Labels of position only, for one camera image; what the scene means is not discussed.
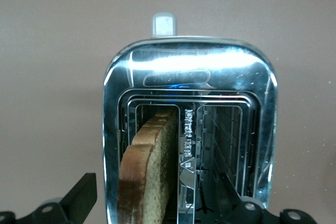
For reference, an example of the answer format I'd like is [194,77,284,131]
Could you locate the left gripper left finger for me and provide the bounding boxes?
[0,173,98,224]

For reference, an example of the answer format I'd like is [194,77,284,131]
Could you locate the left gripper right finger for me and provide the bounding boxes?
[214,173,317,224]

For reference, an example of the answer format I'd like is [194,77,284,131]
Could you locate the brown bread slice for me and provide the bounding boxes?
[117,108,179,224]

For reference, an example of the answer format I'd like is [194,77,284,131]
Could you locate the beige chrome toaster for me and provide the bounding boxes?
[102,12,278,224]

